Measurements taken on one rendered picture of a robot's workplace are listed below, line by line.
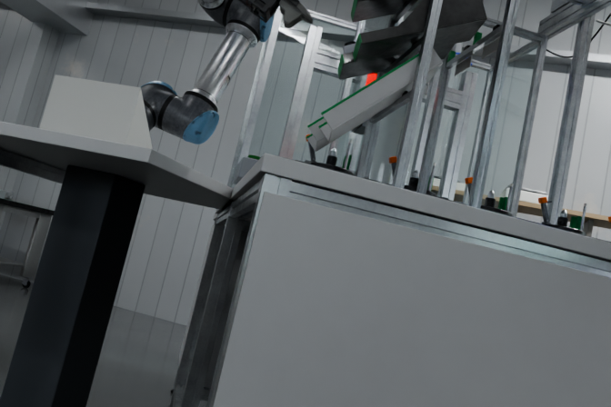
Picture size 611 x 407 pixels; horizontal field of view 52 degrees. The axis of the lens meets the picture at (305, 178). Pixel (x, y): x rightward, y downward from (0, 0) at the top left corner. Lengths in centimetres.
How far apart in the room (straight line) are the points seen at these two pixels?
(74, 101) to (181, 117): 30
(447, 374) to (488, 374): 7
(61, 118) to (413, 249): 115
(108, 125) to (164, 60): 450
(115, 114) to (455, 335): 110
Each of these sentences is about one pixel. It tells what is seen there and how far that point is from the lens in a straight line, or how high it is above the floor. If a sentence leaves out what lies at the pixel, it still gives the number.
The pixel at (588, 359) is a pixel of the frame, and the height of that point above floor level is 65.
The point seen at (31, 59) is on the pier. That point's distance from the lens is 684.
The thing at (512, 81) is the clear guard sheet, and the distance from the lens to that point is 331.
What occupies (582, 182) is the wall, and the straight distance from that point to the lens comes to 521.
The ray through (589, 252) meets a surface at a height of 83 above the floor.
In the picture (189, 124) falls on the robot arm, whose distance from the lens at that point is 189.
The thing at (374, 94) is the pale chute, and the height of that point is 108.
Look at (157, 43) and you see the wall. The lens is 637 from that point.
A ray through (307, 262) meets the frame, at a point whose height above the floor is 71.
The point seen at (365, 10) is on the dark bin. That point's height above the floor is 136.
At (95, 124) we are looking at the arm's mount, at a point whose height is 95.
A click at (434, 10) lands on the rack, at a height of 128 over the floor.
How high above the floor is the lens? 69
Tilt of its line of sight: 8 degrees up
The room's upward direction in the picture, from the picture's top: 13 degrees clockwise
